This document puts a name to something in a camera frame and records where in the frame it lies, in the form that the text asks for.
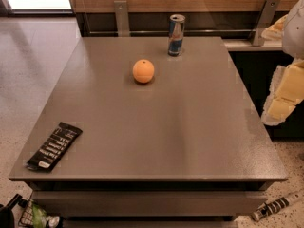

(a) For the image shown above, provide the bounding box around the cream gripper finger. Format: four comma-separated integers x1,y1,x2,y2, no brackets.
261,15,287,41
261,59,304,126

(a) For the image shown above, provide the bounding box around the red bull can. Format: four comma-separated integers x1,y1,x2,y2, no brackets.
168,14,185,56

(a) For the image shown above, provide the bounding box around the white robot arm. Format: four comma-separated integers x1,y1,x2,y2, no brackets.
261,0,304,126

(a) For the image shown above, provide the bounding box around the black rxbar chocolate wrapper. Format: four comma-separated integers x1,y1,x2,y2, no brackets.
26,123,83,172

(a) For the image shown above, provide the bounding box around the black white striped tool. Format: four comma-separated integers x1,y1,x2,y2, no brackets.
251,191,303,222

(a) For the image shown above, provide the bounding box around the orange fruit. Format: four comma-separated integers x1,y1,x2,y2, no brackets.
132,59,155,84

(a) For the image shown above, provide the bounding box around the grey table drawer front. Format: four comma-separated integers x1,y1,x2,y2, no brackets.
32,191,266,217

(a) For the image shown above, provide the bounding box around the black object on floor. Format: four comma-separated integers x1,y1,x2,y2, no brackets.
0,194,22,228

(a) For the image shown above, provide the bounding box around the right metal wall bracket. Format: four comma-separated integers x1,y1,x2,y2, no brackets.
251,0,281,47

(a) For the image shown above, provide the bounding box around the metal wall bracket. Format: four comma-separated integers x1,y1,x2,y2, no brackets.
114,0,130,37
251,0,281,47

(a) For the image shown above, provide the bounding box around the left metal wall bracket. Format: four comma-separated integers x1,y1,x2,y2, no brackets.
114,0,130,37

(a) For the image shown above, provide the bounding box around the horizontal metal rail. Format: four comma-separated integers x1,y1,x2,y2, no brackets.
89,29,257,36

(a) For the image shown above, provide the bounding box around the wire basket with green bag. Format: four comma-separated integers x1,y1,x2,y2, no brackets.
18,199,63,228

